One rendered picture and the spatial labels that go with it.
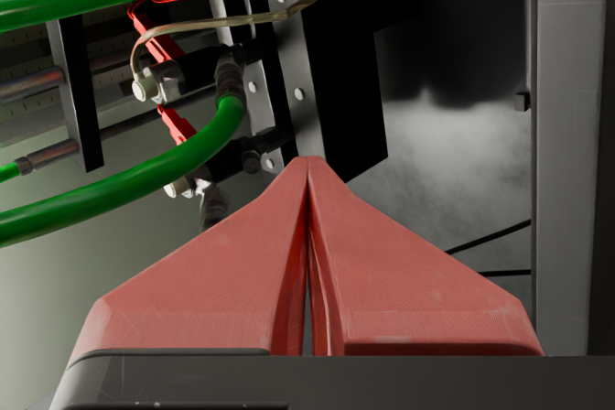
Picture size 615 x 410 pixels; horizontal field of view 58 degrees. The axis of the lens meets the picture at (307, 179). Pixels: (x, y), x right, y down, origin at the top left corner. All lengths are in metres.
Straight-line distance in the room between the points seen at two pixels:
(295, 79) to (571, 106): 0.22
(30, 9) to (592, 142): 0.30
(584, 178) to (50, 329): 0.62
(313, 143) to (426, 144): 0.16
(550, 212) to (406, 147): 0.25
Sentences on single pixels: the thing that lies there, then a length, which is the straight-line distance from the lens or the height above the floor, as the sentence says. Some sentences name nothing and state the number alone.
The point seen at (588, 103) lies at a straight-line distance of 0.36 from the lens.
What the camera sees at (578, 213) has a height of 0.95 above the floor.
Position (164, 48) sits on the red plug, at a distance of 0.45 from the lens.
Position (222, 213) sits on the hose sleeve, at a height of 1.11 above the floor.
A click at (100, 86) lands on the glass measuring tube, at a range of 0.70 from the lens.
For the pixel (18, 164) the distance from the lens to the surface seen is 0.61.
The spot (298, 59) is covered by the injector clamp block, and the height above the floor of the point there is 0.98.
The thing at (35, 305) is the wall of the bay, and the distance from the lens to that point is 0.76.
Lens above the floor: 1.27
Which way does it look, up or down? 34 degrees down
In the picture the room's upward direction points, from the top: 120 degrees counter-clockwise
